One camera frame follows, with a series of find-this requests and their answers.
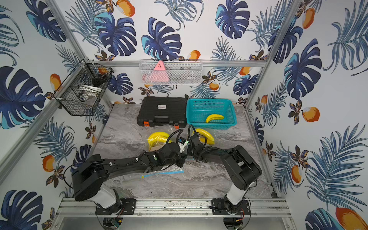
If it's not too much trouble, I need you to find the aluminium front rail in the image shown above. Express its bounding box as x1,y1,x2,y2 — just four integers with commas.
56,198,291,218

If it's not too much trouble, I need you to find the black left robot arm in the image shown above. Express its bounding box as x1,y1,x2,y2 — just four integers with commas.
71,143,187,201

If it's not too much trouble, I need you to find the black wire basket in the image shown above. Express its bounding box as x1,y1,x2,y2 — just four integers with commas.
52,59,114,117

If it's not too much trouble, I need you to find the yellow banana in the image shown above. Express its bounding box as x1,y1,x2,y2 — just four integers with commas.
206,114,224,123
196,128,215,145
147,132,170,150

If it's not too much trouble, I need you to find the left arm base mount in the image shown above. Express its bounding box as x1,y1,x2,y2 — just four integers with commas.
95,198,137,216

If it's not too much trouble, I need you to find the clear bag with banana peel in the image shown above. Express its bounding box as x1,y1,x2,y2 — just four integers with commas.
140,165,184,179

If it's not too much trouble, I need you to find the pink triangular object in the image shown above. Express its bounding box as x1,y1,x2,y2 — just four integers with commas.
146,60,170,83

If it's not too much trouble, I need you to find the teal plastic basket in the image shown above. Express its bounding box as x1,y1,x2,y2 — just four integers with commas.
186,98,237,130

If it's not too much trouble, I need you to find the white wire shelf basket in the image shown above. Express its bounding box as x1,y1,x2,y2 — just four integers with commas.
139,59,203,85

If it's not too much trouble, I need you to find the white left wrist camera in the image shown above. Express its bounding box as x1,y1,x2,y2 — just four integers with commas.
177,137,189,152

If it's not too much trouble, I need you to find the clear zip-top bag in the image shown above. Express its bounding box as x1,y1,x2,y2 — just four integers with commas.
187,126,216,163

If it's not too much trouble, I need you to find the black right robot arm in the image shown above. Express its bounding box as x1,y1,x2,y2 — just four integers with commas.
188,135,262,206

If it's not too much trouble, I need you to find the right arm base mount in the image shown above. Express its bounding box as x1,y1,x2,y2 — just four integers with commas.
209,198,251,216

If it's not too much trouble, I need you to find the black plastic tool case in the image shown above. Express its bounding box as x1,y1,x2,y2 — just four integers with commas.
137,96,188,129

